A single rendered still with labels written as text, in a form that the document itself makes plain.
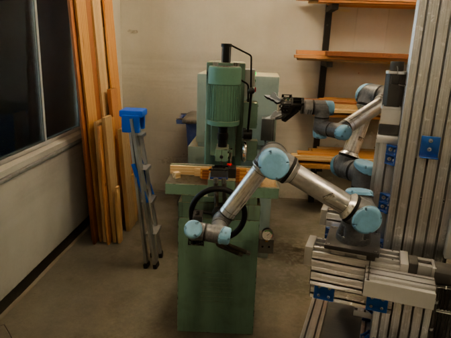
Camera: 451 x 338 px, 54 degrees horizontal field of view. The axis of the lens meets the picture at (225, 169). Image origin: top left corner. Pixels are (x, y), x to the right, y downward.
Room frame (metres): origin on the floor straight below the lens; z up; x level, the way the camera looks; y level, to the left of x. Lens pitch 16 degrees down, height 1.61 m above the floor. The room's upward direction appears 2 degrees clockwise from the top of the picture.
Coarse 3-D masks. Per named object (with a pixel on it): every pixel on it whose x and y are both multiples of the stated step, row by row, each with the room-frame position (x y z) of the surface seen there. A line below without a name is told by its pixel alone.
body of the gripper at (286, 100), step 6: (282, 96) 2.24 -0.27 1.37; (282, 102) 2.20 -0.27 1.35; (288, 102) 2.20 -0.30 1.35; (294, 102) 2.22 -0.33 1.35; (300, 102) 2.22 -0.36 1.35; (282, 108) 2.20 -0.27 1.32; (288, 108) 2.21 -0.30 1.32; (294, 108) 2.23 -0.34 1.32; (300, 108) 2.23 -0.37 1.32; (288, 114) 2.23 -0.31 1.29
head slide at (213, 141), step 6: (234, 126) 2.45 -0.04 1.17; (216, 132) 2.45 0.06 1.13; (228, 132) 2.45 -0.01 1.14; (234, 132) 2.45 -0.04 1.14; (216, 138) 2.45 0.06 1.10; (228, 138) 2.45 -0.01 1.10; (234, 138) 2.45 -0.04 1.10; (216, 144) 2.45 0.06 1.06; (234, 144) 2.45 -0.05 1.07; (210, 150) 2.46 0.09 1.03; (234, 150) 2.45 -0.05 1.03
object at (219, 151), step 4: (228, 144) 2.44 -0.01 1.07; (216, 148) 2.33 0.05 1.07; (220, 148) 2.33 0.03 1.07; (224, 148) 2.34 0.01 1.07; (228, 148) 2.36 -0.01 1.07; (216, 152) 2.32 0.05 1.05; (220, 152) 2.32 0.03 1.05; (224, 152) 2.32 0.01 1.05; (228, 152) 2.33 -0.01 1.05; (216, 156) 2.32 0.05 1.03; (224, 156) 2.32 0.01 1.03; (228, 156) 2.34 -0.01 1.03; (216, 160) 2.32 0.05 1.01; (220, 160) 2.32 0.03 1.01; (224, 160) 2.32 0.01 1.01
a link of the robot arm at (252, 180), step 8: (256, 160) 1.78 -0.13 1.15; (256, 168) 1.77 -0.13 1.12; (248, 176) 1.78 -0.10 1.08; (256, 176) 1.77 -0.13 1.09; (264, 176) 1.78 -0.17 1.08; (240, 184) 1.79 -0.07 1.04; (248, 184) 1.77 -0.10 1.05; (256, 184) 1.77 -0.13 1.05; (232, 192) 1.81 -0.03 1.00; (240, 192) 1.78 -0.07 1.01; (248, 192) 1.77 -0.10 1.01; (232, 200) 1.78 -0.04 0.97; (240, 200) 1.77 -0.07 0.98; (224, 208) 1.79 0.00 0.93; (232, 208) 1.78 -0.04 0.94; (240, 208) 1.79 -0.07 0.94; (216, 216) 1.80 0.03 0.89; (224, 216) 1.78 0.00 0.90; (232, 216) 1.78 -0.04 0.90
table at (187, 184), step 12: (168, 180) 2.25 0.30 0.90; (180, 180) 2.26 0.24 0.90; (192, 180) 2.27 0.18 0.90; (204, 180) 2.28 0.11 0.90; (276, 180) 2.33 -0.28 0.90; (168, 192) 2.21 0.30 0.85; (180, 192) 2.20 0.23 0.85; (192, 192) 2.20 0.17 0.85; (264, 192) 2.20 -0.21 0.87; (276, 192) 2.20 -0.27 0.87
